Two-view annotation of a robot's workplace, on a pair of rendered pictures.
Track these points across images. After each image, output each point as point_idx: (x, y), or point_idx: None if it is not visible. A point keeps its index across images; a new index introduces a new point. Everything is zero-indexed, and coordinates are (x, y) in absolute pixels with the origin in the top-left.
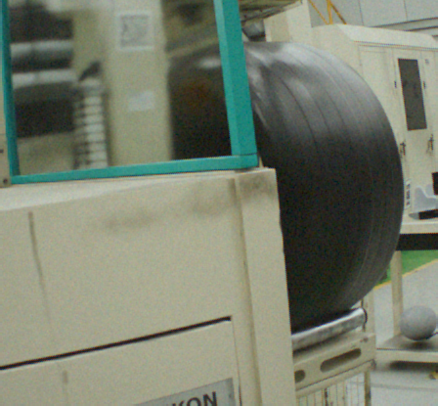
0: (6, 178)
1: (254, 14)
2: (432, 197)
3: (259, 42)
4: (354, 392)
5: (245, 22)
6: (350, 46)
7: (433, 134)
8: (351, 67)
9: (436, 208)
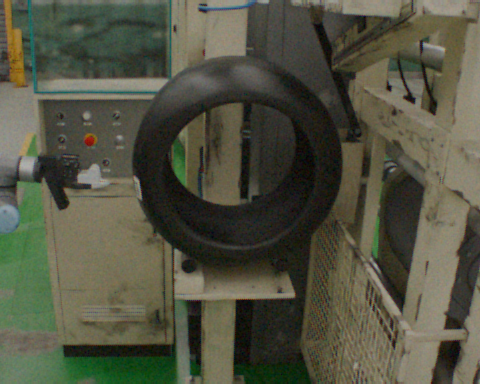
0: (357, 110)
1: (386, 25)
2: (83, 170)
3: (211, 60)
4: None
5: (383, 35)
6: None
7: None
8: (171, 91)
9: (78, 174)
